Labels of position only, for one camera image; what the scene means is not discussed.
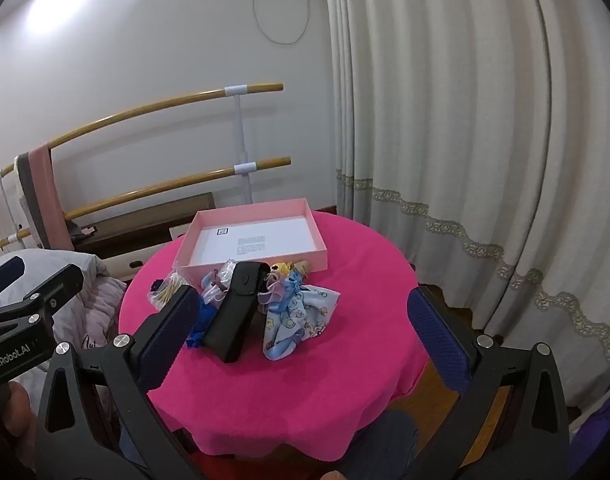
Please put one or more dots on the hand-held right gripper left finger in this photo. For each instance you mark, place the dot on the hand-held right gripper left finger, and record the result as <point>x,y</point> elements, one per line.
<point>170,335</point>

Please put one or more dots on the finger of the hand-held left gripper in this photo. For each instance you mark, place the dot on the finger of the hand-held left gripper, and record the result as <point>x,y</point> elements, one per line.
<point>55,287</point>
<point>5,277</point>

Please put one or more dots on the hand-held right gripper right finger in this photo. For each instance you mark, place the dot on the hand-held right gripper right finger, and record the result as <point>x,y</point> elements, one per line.
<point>435,340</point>

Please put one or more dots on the bag of cotton swabs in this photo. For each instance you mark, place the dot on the bag of cotton swabs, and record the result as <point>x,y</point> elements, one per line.
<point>169,291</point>

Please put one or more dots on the dark blue scrunchie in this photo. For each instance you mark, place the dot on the dark blue scrunchie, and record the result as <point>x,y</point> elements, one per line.
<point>156,288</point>

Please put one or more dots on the black leather pouch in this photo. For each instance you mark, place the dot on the black leather pouch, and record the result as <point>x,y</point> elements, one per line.
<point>235,310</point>

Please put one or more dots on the small pink plastic packet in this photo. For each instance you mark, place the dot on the small pink plastic packet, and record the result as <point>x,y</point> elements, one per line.
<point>216,282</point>

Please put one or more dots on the pastel organza scrunchie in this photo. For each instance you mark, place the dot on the pastel organza scrunchie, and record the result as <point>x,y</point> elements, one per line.
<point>277,296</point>

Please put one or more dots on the light blue printed cloth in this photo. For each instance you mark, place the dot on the light blue printed cloth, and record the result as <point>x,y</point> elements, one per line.
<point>295,325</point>

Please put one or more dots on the pink cardboard box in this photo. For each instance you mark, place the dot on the pink cardboard box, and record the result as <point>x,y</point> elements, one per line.
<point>285,230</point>

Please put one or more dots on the grey white duvet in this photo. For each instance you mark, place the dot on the grey white duvet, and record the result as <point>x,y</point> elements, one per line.
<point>90,280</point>

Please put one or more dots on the small pink object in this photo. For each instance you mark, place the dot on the small pink object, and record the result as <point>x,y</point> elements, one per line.
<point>87,231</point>

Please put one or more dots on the white drawer box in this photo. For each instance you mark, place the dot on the white drawer box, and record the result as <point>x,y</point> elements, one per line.
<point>127,265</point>

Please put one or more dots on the pink towel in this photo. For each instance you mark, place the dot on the pink towel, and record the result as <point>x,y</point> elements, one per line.
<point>50,195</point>

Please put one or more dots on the grey towel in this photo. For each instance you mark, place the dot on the grey towel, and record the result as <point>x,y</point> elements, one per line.
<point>25,185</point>

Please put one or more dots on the dark wooden bench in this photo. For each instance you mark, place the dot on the dark wooden bench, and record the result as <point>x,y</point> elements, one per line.
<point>135,225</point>

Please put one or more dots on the person's leg in jeans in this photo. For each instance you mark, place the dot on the person's leg in jeans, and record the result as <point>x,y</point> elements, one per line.
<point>385,440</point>

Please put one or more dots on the pink round tablecloth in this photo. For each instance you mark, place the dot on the pink round tablecloth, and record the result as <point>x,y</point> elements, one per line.
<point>310,385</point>

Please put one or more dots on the purple cloth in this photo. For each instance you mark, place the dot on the purple cloth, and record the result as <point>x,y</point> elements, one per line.
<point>605,410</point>

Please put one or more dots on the cream pleated curtain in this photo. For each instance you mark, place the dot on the cream pleated curtain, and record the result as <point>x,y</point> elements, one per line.
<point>460,110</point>

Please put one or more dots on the white barre post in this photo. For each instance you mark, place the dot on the white barre post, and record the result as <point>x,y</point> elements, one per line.
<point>7,205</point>
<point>241,135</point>

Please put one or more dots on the short wooden barre rail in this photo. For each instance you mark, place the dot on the short wooden barre rail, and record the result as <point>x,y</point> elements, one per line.
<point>185,180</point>

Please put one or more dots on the long wooden barre rail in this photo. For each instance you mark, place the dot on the long wooden barre rail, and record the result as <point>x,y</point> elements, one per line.
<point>135,110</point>

